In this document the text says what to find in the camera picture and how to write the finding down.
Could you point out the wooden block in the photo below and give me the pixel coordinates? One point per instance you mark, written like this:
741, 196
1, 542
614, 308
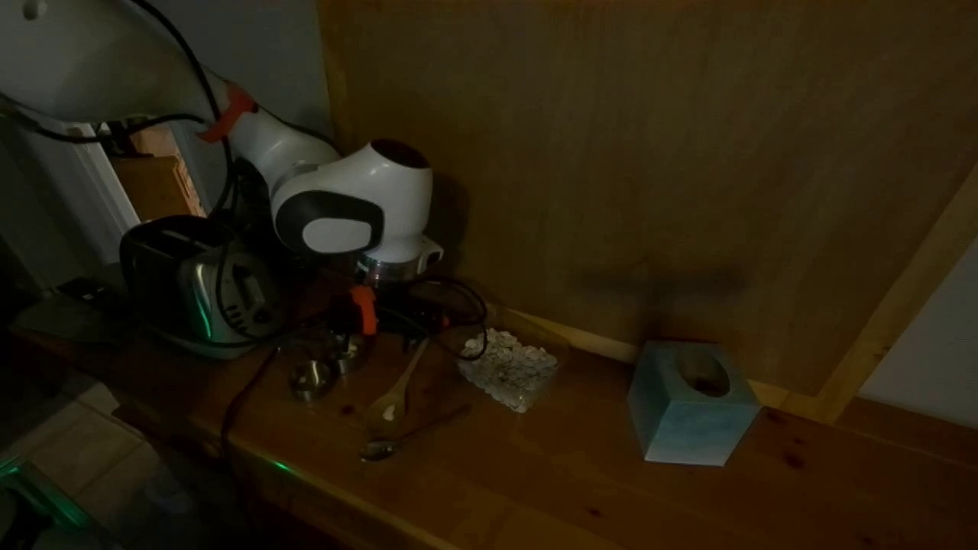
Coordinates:
153, 186

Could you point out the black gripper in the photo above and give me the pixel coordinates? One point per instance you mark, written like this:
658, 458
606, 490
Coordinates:
401, 300

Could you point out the large wooden back panel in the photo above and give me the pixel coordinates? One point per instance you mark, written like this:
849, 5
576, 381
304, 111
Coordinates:
661, 154

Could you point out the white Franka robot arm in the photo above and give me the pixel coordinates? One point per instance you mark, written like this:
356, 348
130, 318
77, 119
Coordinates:
351, 208

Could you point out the stainless steel toaster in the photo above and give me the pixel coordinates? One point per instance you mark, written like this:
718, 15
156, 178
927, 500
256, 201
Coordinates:
201, 293

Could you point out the white door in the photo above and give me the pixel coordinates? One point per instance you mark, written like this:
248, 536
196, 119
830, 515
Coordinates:
80, 193

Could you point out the wooden spoon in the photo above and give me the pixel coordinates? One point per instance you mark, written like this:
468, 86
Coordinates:
385, 410

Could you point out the small black object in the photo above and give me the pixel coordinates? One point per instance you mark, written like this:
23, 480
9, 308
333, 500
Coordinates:
90, 293

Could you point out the blue box with round hole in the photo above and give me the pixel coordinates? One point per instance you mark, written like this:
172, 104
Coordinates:
690, 414

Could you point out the metal spoon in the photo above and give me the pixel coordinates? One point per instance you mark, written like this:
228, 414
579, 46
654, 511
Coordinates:
381, 448

